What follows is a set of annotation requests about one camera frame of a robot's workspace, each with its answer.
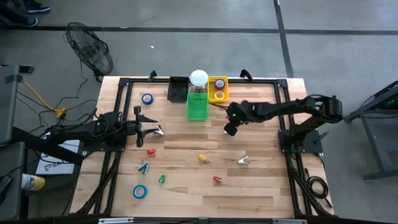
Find black diagonal beam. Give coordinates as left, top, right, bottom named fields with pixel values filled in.
left=11, top=126, right=85, bottom=166

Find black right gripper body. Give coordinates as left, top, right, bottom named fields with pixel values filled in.
left=223, top=100, right=255, bottom=137

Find yellow white spray can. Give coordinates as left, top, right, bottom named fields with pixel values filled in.
left=21, top=173, right=46, bottom=192

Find light blue tape roll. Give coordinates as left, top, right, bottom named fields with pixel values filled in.
left=132, top=184, right=148, bottom=200

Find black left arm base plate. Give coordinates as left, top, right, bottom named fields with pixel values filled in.
left=83, top=136, right=128, bottom=153

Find yellow extension cable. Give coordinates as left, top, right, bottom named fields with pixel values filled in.
left=0, top=63, right=68, bottom=119

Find grey metal stand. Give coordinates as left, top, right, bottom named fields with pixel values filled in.
left=341, top=80, right=398, bottom=182

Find green plastic basket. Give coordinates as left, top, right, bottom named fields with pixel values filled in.
left=185, top=93, right=210, bottom=121

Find white paper sign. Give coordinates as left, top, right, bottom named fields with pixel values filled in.
left=35, top=139, right=82, bottom=175

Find person's shoe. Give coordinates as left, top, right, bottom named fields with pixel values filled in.
left=18, top=17, right=39, bottom=27
left=24, top=0, right=51, bottom=14

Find person's leg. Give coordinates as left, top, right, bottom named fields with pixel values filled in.
left=0, top=0, right=30, bottom=26

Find black floor fan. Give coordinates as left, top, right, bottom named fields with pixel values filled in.
left=63, top=21, right=114, bottom=82

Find white dome desk lamp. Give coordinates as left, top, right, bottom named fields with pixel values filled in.
left=188, top=69, right=210, bottom=95

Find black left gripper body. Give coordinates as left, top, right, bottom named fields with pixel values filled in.
left=126, top=105, right=144, bottom=148

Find grey equipment cabinet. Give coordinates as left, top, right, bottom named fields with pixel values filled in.
left=0, top=141, right=26, bottom=220
left=0, top=64, right=35, bottom=146

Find white metal bracket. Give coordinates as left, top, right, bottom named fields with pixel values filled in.
left=98, top=217, right=134, bottom=224
left=272, top=218, right=308, bottom=224

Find black fan power cord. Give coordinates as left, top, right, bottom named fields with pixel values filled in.
left=54, top=60, right=90, bottom=110

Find black aluminium table frame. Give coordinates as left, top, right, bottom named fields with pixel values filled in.
left=70, top=77, right=336, bottom=218

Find black plastic basket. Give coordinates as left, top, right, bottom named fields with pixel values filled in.
left=167, top=76, right=190, bottom=103

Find yellow plastic basket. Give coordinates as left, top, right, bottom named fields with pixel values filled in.
left=207, top=75, right=230, bottom=103

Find coiled black cable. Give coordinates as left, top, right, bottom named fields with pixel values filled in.
left=304, top=167, right=333, bottom=208

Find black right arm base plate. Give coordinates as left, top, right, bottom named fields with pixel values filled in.
left=278, top=128, right=324, bottom=154

